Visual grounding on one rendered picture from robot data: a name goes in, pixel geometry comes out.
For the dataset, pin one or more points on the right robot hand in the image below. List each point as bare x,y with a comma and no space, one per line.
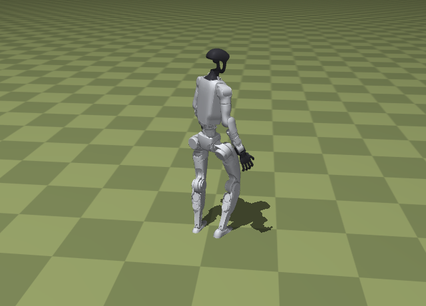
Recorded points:
245,159

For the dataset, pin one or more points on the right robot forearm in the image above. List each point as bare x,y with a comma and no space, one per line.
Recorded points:
233,135

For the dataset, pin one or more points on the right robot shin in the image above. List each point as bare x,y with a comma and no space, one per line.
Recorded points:
228,204

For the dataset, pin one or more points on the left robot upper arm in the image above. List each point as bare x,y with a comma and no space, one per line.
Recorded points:
194,104

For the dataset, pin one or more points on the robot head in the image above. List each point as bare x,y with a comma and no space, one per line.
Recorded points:
217,55

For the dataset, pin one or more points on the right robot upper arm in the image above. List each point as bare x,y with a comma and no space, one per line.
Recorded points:
224,93

